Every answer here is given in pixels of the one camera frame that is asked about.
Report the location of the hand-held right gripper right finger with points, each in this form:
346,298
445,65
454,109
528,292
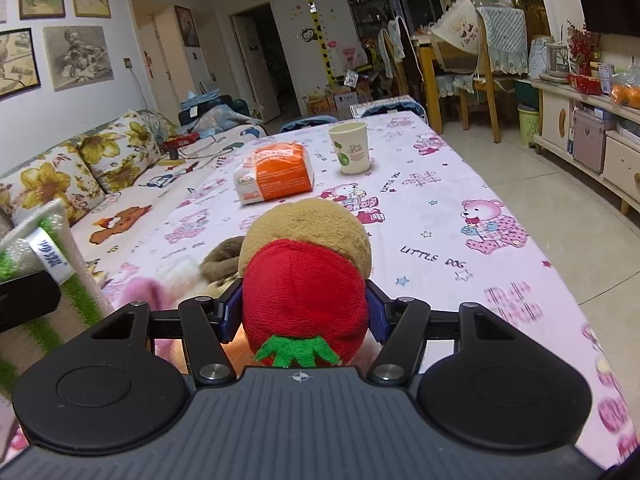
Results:
377,315

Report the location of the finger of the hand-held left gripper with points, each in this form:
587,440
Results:
27,302

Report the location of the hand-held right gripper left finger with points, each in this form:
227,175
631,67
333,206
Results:
231,310

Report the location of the green striped cleaning cloth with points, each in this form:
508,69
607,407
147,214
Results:
22,250

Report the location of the white fluffy plush toy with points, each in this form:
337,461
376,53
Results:
185,275

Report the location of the brown and red plush toy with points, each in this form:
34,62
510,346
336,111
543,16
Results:
305,290

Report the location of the dark brown plush toy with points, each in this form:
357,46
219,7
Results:
222,260

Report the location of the pink plush toy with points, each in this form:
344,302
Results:
145,292

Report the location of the pink printed tablecloth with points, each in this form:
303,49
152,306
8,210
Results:
435,220

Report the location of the yellow floral cushion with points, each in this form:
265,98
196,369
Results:
45,185
120,150

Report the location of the orange snack packet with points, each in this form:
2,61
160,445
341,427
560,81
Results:
280,175

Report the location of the sofa with cartoon cover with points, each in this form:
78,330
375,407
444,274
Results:
130,200

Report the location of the white paper cup green print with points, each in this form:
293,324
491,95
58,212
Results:
350,150

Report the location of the grey lace sofa back cover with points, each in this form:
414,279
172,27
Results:
155,125

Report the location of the blue denim chair back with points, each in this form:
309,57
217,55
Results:
310,124
395,109

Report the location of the orange printed cardboard box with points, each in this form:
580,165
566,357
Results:
319,105

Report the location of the green waste bin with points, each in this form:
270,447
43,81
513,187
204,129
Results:
528,127

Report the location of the dark doorway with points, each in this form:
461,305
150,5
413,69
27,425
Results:
257,60

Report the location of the cream cabinet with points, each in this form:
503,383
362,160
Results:
555,115

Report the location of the silver box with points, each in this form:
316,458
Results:
590,140

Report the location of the wooden chair with pale cover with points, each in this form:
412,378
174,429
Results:
395,35

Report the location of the giraffe height chart sticker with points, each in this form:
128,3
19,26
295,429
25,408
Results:
320,35

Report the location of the framed picture beside door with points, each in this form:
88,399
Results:
186,27

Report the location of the wooden chair with white cover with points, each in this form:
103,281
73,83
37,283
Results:
460,25

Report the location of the chair with blue quilted cover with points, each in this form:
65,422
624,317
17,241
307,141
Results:
502,35

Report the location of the red tin box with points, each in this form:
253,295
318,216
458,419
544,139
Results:
585,85

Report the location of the glass display cabinet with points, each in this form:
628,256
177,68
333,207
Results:
370,5

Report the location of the glass jar appliance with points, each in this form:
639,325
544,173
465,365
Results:
556,60

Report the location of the bag of oranges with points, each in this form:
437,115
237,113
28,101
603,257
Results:
625,95

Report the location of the red berry branch decoration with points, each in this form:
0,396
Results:
580,45

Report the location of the black framed wall picture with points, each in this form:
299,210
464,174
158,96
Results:
17,62

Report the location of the unframed sketch wall picture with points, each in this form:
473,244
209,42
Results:
77,57

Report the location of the pink wall sticker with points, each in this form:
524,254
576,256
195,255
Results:
355,56

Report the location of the monkey wall sticker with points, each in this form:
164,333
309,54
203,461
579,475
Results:
305,35

